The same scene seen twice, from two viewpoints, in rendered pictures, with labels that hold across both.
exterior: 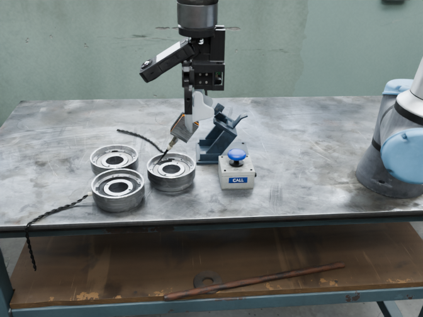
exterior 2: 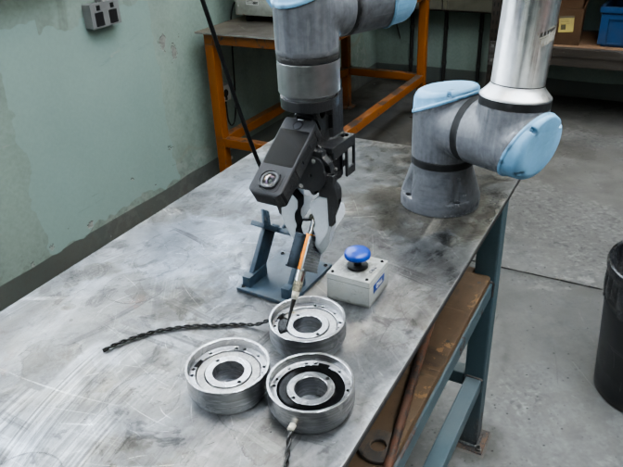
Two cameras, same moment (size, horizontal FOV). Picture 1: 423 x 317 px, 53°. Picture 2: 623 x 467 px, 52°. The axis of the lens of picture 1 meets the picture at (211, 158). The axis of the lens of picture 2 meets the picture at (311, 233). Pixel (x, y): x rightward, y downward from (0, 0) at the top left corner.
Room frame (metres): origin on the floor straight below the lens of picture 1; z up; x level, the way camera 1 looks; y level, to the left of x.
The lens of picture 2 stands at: (0.36, 0.65, 1.36)
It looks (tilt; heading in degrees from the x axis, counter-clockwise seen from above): 29 degrees down; 306
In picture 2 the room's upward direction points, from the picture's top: 3 degrees counter-clockwise
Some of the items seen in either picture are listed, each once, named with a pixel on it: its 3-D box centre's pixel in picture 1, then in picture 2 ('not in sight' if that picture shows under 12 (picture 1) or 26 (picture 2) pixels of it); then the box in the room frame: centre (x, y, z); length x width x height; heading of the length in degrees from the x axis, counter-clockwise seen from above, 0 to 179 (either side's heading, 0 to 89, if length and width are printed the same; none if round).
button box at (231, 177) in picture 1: (238, 171); (359, 275); (0.79, -0.06, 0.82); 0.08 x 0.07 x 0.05; 96
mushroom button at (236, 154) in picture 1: (236, 161); (357, 263); (0.79, -0.05, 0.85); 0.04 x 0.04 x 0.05
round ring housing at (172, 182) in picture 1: (171, 172); (308, 329); (0.78, 0.09, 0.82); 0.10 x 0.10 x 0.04
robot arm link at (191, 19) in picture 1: (197, 14); (306, 77); (0.80, 0.03, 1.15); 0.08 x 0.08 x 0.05
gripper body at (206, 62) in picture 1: (201, 58); (314, 139); (0.80, 0.02, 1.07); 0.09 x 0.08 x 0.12; 93
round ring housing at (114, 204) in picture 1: (118, 190); (311, 393); (0.71, 0.19, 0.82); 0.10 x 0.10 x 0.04
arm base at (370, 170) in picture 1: (395, 160); (440, 177); (0.81, -0.41, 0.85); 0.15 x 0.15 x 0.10
